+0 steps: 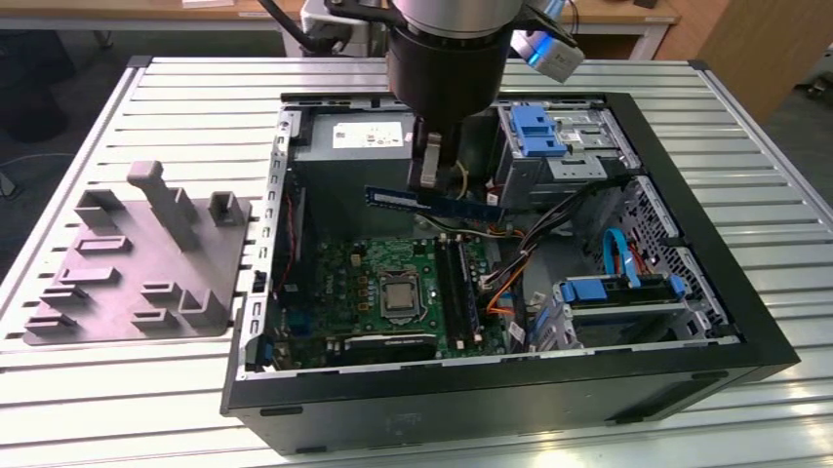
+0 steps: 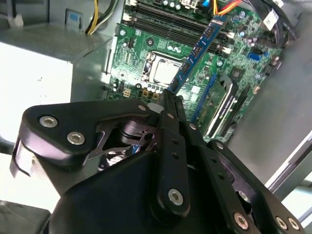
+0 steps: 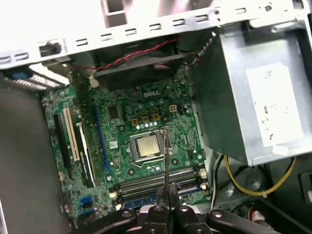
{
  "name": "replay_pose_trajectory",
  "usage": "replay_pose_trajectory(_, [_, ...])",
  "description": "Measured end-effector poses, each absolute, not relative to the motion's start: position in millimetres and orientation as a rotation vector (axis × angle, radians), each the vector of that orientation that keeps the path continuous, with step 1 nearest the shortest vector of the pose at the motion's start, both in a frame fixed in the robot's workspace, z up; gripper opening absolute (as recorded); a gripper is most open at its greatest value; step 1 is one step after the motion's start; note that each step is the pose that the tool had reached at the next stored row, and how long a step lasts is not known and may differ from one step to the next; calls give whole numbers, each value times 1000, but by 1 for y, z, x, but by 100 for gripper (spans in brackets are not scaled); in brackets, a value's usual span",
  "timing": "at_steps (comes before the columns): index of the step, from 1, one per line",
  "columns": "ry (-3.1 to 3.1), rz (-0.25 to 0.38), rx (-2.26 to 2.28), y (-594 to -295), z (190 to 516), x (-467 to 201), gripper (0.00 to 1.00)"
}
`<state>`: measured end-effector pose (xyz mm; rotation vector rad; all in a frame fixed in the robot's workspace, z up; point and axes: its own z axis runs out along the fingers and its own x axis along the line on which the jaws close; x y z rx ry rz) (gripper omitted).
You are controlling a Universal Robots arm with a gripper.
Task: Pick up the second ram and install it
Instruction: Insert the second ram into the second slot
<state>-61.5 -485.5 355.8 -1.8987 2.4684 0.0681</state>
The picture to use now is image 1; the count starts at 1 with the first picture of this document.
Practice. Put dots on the blue drive cage latch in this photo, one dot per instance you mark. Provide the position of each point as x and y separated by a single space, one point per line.
537 131

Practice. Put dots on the grey power supply unit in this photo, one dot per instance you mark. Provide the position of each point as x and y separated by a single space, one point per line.
352 153

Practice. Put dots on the metal drive cage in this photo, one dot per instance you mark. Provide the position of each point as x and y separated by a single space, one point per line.
573 170

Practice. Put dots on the green motherboard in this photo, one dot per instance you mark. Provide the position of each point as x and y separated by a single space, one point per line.
338 273

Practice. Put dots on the wooden desk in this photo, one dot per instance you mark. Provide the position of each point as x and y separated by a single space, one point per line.
164 12

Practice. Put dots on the silver CPU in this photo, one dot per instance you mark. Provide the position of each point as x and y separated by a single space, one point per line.
400 297

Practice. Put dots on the wooden cabinet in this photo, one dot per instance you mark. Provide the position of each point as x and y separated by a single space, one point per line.
755 49

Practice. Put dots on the blue disk carrier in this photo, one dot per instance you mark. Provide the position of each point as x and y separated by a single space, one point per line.
589 290

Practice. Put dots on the black graphics card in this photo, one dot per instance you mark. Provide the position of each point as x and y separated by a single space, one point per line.
390 347

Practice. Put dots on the metal disk bay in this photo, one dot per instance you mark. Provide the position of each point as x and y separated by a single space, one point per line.
625 317

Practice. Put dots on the grey parts rack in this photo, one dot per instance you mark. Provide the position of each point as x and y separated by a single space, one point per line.
164 273

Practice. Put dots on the black PC case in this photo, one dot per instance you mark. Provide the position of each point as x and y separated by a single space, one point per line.
521 404

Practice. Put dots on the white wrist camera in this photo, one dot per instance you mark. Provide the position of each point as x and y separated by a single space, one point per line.
553 58

